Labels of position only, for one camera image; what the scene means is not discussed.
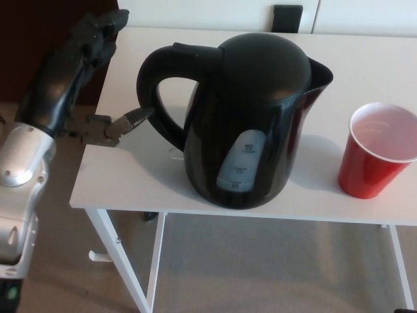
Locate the white cabinet fronts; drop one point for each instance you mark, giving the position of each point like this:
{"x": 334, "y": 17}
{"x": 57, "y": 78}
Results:
{"x": 195, "y": 13}

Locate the white table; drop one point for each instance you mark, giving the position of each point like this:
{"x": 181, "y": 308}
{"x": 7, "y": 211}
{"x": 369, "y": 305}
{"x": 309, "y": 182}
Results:
{"x": 130, "y": 182}

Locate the red plastic cup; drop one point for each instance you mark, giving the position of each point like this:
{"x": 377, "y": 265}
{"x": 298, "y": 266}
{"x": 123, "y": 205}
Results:
{"x": 365, "y": 172}

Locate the black rectangular wall plate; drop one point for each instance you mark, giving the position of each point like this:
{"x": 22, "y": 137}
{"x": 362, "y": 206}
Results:
{"x": 287, "y": 19}

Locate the black doorstop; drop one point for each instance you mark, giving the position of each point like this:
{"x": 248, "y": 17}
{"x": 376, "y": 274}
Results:
{"x": 149, "y": 216}

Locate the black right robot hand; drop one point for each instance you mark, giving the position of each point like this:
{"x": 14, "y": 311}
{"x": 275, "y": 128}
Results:
{"x": 407, "y": 310}

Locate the black electric kettle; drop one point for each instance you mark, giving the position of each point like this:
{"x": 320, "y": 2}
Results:
{"x": 254, "y": 98}

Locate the dark red panel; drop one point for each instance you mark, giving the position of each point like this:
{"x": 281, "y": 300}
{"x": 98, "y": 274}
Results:
{"x": 32, "y": 32}

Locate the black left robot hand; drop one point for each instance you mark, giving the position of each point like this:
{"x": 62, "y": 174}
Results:
{"x": 55, "y": 88}

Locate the white hook on table leg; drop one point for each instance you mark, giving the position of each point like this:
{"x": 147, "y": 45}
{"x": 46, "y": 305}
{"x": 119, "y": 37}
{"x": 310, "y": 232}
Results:
{"x": 101, "y": 256}

